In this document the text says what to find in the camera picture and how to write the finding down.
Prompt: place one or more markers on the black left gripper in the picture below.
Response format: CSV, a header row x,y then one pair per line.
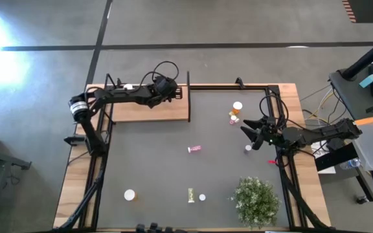
x,y
165,89

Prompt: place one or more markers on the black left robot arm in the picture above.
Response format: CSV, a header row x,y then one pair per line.
x,y
118,94

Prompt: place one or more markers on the black floor mat striped edge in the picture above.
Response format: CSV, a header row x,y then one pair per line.
x,y
368,9

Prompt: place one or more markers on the grey utility table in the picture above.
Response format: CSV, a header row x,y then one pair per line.
x,y
351,97

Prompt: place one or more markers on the black metal stand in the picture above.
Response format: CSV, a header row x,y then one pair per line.
x,y
335,158

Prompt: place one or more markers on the clear water bottle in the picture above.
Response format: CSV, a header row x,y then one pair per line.
x,y
350,163

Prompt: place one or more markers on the orange pill bottle white cap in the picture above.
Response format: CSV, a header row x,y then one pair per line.
x,y
129,195
128,86
237,105

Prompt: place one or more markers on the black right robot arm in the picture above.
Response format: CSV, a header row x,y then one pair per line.
x,y
319,132

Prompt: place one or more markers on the blue pill bottle white cap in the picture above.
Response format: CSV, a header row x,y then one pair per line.
x,y
202,197
248,148

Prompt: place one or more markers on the grey table mat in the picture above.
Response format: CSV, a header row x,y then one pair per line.
x,y
173,174

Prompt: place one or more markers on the bushy artificial green plant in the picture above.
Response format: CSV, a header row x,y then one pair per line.
x,y
256,202

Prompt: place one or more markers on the wooden shelf board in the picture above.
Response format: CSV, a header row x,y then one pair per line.
x,y
154,113

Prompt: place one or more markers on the thick black pole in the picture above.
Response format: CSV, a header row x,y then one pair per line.
x,y
368,58

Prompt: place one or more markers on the light blue card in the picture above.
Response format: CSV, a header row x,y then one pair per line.
x,y
368,81

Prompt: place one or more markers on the pink pill bottle white cap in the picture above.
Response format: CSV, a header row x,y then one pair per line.
x,y
232,122
195,149

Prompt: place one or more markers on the white paper sheet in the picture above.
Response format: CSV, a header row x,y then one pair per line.
x,y
328,170

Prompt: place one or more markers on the black clamp bracket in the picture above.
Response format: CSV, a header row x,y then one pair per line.
x,y
74,140

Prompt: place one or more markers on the black caster wheel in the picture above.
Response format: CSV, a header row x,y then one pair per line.
x,y
362,199

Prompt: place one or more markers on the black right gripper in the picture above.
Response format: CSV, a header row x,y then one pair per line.
x,y
274,132

